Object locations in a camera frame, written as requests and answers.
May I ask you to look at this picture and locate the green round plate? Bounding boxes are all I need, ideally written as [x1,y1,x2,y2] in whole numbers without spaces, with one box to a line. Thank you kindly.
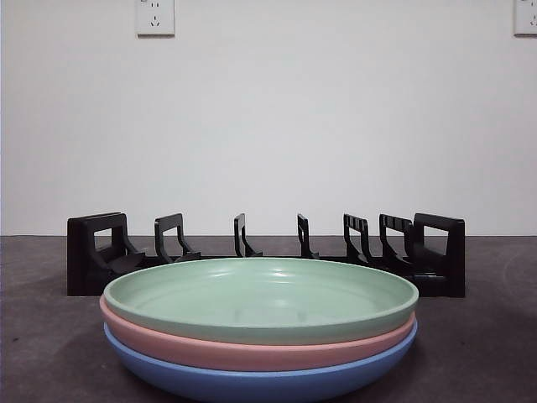
[103,256,420,348]

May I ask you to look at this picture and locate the pink round plate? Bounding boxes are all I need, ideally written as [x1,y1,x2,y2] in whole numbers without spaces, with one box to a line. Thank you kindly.
[99,293,419,373]

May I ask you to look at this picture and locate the blue round plate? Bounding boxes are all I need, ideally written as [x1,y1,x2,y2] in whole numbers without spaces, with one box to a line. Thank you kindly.
[102,321,420,403]

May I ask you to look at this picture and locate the black plastic plate rack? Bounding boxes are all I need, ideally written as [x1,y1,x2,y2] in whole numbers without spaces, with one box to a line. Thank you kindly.
[66,212,466,298]

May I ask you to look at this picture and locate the white wall socket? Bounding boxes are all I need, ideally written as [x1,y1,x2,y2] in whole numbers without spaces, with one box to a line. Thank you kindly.
[514,0,537,37]
[135,0,176,37]

